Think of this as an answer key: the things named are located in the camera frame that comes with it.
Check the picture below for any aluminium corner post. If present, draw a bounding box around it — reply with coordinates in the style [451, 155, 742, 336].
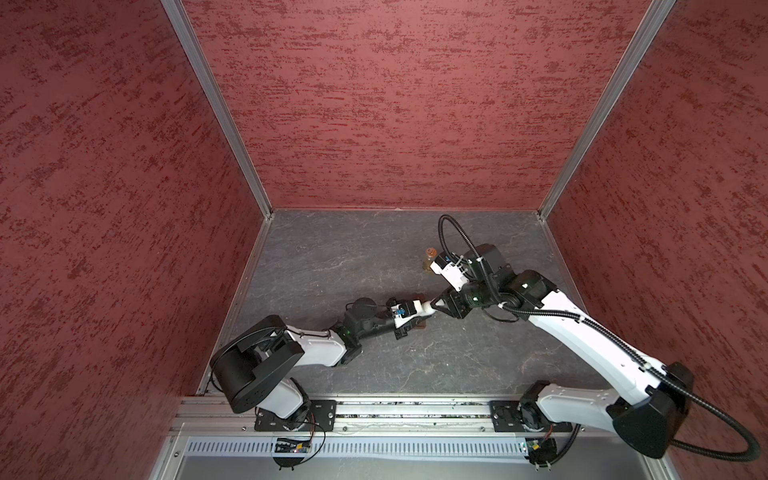
[161, 0, 274, 221]
[538, 0, 676, 223]

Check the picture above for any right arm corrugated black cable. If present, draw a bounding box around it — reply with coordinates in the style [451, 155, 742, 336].
[436, 214, 762, 463]

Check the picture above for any right aluminium corner post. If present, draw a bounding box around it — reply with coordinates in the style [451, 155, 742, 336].
[538, 0, 676, 223]

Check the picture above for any white pill bottle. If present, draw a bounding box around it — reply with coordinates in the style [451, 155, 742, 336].
[418, 302, 437, 317]

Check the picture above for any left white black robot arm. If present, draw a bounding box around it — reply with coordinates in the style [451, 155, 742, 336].
[209, 297, 436, 431]

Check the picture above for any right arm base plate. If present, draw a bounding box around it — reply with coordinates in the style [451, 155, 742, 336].
[489, 400, 573, 434]

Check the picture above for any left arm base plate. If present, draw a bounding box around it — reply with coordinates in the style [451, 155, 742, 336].
[254, 399, 338, 433]

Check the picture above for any left aluminium corner post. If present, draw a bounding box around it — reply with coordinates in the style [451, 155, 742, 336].
[161, 0, 274, 221]

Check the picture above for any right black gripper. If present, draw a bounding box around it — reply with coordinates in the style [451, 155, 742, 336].
[429, 275, 498, 320]

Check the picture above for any brown pill organizer strip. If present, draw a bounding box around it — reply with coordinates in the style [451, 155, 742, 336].
[410, 297, 428, 329]

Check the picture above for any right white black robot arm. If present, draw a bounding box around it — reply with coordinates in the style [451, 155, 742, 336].
[430, 244, 693, 458]

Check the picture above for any white slotted cable duct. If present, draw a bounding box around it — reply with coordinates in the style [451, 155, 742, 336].
[184, 436, 529, 463]

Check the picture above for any amber glass pill jar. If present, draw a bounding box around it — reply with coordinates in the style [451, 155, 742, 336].
[422, 247, 438, 272]

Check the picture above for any aluminium front rail frame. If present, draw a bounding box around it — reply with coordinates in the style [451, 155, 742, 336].
[170, 394, 601, 438]

